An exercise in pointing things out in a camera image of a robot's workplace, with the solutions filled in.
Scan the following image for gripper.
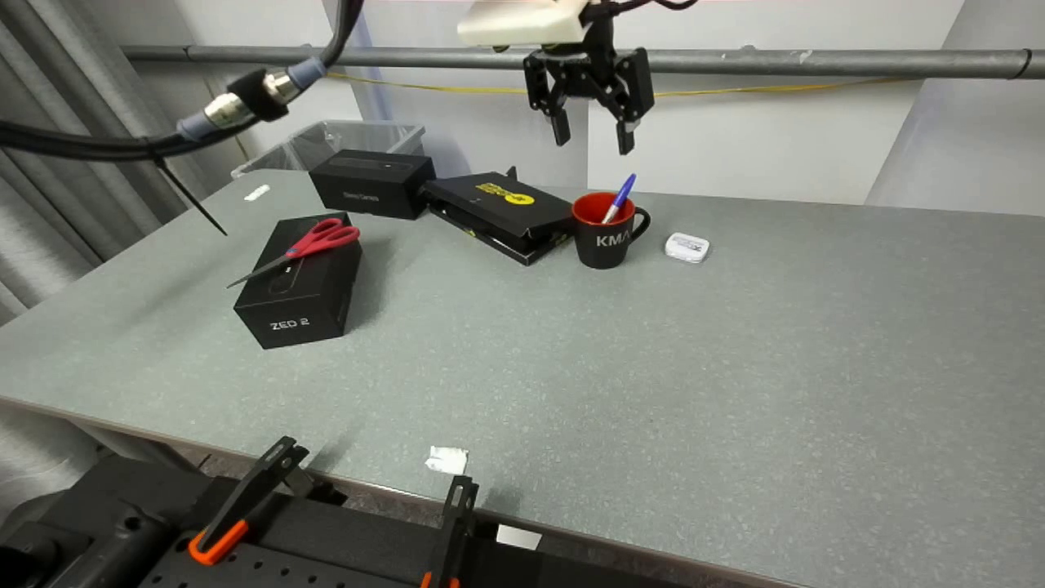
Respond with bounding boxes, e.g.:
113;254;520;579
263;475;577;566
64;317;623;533
522;15;656;157

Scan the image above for blue pen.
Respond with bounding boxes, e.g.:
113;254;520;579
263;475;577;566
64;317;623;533
602;172;638;225

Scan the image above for black mug with red inside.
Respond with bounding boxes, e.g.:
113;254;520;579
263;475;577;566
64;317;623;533
571;192;652;270

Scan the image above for flat black box, yellow label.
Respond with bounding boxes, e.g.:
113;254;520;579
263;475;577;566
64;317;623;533
420;167;577;267

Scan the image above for small white case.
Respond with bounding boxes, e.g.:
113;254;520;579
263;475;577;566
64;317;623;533
665;233;711;265

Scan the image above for grey metal pipe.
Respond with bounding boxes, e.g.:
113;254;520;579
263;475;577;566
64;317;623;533
121;44;1045;82

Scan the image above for long black box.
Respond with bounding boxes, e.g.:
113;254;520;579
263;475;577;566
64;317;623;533
309;149;437;221

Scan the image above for clear plastic bin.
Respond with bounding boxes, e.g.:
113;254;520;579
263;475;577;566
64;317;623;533
231;120;427;181

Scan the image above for red scissors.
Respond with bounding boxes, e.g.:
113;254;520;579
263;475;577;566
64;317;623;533
226;217;361;290

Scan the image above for black box with white print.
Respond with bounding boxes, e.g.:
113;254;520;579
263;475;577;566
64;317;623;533
233;212;364;350

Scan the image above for crumpled white paper scrap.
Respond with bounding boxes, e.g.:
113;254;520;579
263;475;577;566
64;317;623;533
424;446;470;477

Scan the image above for white label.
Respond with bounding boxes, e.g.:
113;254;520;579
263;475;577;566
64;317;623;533
495;523;544;552

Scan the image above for black clamp with orange grip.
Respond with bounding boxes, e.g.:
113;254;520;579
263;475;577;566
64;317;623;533
187;436;312;568
420;474;482;588

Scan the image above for grey curtain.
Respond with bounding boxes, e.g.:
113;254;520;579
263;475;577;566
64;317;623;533
0;0;213;323

